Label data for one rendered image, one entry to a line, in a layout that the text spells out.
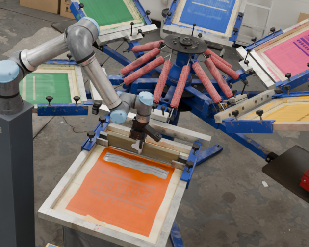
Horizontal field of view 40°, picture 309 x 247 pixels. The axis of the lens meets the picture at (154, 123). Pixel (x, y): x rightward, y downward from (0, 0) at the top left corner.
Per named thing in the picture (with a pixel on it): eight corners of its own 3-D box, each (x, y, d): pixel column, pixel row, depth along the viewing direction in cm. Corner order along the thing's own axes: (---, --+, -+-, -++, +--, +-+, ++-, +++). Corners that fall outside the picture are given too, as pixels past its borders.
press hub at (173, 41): (172, 207, 338) (210, 56, 261) (127, 192, 344) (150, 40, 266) (183, 177, 369) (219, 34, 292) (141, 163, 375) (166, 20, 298)
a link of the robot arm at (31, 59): (-5, 66, 208) (83, 21, 187) (9, 54, 220) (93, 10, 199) (10, 86, 213) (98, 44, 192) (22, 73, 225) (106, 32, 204)
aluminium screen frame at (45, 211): (161, 259, 181) (162, 253, 179) (37, 216, 189) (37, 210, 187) (197, 153, 244) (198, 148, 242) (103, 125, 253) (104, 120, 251)
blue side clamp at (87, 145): (89, 158, 229) (90, 148, 225) (80, 156, 229) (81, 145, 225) (109, 129, 253) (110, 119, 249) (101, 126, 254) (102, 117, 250)
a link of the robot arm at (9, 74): (-11, 92, 202) (-13, 68, 194) (2, 80, 213) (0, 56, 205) (13, 98, 201) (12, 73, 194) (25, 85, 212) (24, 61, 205)
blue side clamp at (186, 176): (187, 189, 220) (190, 179, 216) (178, 186, 221) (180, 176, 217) (198, 156, 244) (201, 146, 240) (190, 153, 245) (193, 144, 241)
